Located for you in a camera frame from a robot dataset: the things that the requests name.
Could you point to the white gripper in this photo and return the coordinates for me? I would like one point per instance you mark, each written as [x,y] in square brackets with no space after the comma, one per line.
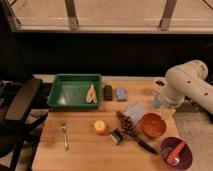
[170,99]

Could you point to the dark red grape bunch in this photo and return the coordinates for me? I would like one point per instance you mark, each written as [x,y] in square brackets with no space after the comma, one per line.
[126,123]

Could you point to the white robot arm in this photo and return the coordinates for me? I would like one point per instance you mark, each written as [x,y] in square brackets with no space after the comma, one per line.
[187,80]

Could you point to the light blue plastic cup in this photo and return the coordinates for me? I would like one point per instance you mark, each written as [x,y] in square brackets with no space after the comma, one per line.
[156,102]

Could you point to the white paper cup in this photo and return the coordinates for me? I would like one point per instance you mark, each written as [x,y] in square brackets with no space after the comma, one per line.
[158,84]

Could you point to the orange bowl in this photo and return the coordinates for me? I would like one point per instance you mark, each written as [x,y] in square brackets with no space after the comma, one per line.
[152,125]

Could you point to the purple bowl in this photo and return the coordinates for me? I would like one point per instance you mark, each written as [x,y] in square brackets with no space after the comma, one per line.
[185,158]

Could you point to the light blue cloth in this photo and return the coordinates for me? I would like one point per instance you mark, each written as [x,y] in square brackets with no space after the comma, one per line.
[135,112]

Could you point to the orange spatula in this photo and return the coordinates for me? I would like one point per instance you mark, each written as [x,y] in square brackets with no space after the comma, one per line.
[175,152]

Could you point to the blue sponge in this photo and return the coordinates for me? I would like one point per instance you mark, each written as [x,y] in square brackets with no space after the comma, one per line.
[121,94]

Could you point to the yellow round fruit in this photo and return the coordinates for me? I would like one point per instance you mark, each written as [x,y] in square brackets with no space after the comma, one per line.
[100,127]

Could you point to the green plastic tray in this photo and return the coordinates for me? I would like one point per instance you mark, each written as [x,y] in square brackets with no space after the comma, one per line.
[69,91]

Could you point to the black office chair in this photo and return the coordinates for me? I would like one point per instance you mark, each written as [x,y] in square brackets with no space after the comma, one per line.
[14,130]

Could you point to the black handled peeler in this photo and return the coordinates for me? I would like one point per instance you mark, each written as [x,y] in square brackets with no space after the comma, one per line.
[118,136]

